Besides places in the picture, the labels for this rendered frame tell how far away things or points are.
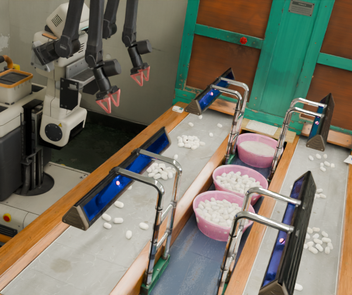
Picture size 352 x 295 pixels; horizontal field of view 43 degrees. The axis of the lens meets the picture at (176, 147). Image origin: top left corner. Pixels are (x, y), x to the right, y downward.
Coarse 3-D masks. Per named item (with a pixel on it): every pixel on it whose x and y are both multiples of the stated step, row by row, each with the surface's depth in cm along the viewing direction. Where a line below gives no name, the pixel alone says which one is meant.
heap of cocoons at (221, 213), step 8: (224, 200) 201; (200, 208) 194; (208, 208) 193; (216, 208) 195; (224, 208) 195; (232, 208) 196; (240, 208) 197; (208, 216) 189; (216, 216) 190; (224, 216) 190; (232, 216) 191; (216, 224) 186; (224, 224) 185; (224, 232) 182
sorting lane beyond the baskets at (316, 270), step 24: (288, 168) 237; (312, 168) 241; (336, 168) 246; (288, 192) 216; (336, 192) 222; (312, 216) 200; (336, 216) 203; (264, 240) 180; (312, 240) 185; (336, 240) 187; (264, 264) 167; (312, 264) 171; (336, 264) 173; (312, 288) 160
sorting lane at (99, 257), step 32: (192, 128) 264; (224, 128) 271; (192, 160) 230; (128, 192) 196; (96, 224) 174; (128, 224) 176; (64, 256) 156; (96, 256) 158; (128, 256) 160; (32, 288) 141; (64, 288) 143; (96, 288) 145
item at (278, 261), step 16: (304, 176) 156; (304, 192) 144; (288, 208) 142; (288, 224) 131; (304, 224) 134; (288, 240) 121; (304, 240) 130; (272, 256) 121; (288, 256) 115; (272, 272) 113; (288, 272) 112; (272, 288) 107; (288, 288) 109
